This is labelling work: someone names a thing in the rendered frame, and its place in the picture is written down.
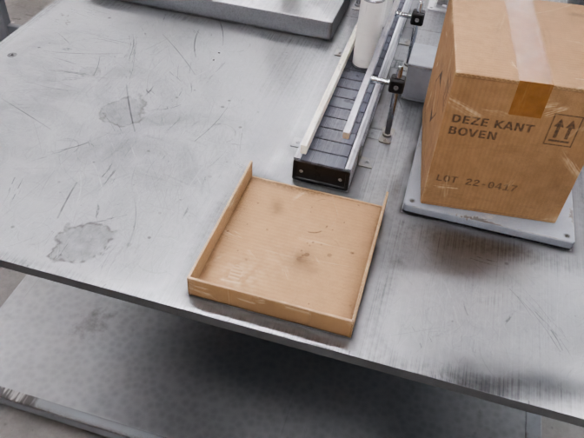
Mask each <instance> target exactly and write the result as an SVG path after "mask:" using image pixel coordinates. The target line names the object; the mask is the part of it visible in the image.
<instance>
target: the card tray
mask: <svg viewBox="0 0 584 438"><path fill-rule="evenodd" d="M252 163H253V161H250V162H249V165H248V167H247V168H246V170H245V171H244V173H243V175H242V178H241V180H240V181H239V183H238V184H237V186H236V189H235V190H234V192H233V194H232V196H231V197H230V199H229V201H228V203H227V205H226V207H225V209H224V210H223V212H222V214H221V216H220V218H219V219H218V221H217V223H216V225H215V227H214V228H213V230H212V232H211V234H210V236H209V238H208V240H207V241H206V243H205V245H204V247H203V249H202V251H201V253H200V255H199V256H198V258H197V259H196V262H195V264H194V266H193V268H192V269H191V271H190V272H189V275H188V277H187V284H188V292H189V295H194V296H197V297H201V298H204V299H208V300H211V301H214V302H220V303H223V304H227V305H230V306H233V307H237V308H240V309H246V310H249V311H253V312H256V313H259V314H263V315H268V316H272V317H275V318H279V319H282V320H285V321H289V322H294V323H298V324H301V325H304V326H308V327H311V328H314V329H320V330H324V331H327V332H330V333H334V334H337V335H343V336H347V337H349V338H351V335H352V332H353V328H354V325H355V319H356V316H357V312H358V309H359V306H360V302H361V298H362V293H363V290H364V286H365V282H366V280H367V276H368V270H369V266H370V263H371V260H372V256H373V253H374V250H375V244H376V240H377V236H378V234H379V230H380V227H381V223H382V218H383V214H384V210H385V207H386V203H387V199H388V192H386V195H385V199H384V203H383V205H382V206H381V205H377V204H373V203H369V202H363V201H358V200H355V199H351V198H347V197H343V196H337V195H332V194H329V193H325V192H321V191H317V190H313V189H306V188H303V187H298V186H295V185H291V184H286V183H283V182H276V181H272V180H269V179H264V178H261V177H257V176H252Z"/></svg>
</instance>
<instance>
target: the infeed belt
mask: <svg viewBox="0 0 584 438"><path fill-rule="evenodd" d="M404 3H405V0H401V1H400V3H399V6H398V9H397V11H402V8H403V5H404ZM398 19H399V17H396V16H395V17H394V20H393V22H392V24H391V27H390V30H389V32H388V36H387V39H386V41H385V44H384V46H383V48H382V53H381V54H380V57H379V60H378V62H377V65H376V67H375V71H374V74H373V76H377V77H378V75H379V73H380V70H381V67H382V63H383V61H384V58H385V56H386V53H387V51H388V46H389V44H390V41H391V39H392V36H393V34H394V31H395V27H396V25H397V22H398ZM354 48H355V46H354ZM354 48H353V50H352V52H351V54H350V56H349V59H348V61H347V63H346V66H345V68H344V70H343V72H342V75H341V77H340V79H339V82H338V84H337V85H336V87H335V91H334V93H333V95H332V97H331V99H330V101H329V103H328V107H327V108H326V110H325V112H324V115H323V117H322V120H321V122H320V124H319V126H318V128H317V131H316V133H315V135H314V138H313V140H312V142H311V144H310V146H309V149H308V151H307V154H306V155H305V154H302V157H301V159H300V162H304V163H311V164H315V165H319V166H323V167H327V168H331V169H338V170H342V171H344V170H345V167H346V164H347V161H348V158H349V155H350V152H351V150H352V148H353V145H354V142H355V139H356V136H357V133H358V130H359V128H360V126H361V123H362V119H363V117H364V114H365V111H366V108H367V106H368V102H369V99H370V97H371V95H372V92H373V89H374V87H375V83H372V82H370V83H369V86H368V89H367V92H366V95H365V97H364V99H363V102H362V106H361V108H360V111H359V113H358V116H357V118H356V120H355V125H354V127H353V129H352V132H351V134H350V137H349V139H344V138H342V133H343V131H344V128H345V126H346V123H347V120H348V117H349V115H350V112H351V110H352V108H353V106H354V103H355V99H356V97H357V95H358V92H359V90H360V88H361V85H362V81H363V79H364V77H365V75H366V72H367V71H366V70H359V69H357V68H356V67H354V66H353V64H352V61H353V55H354Z"/></svg>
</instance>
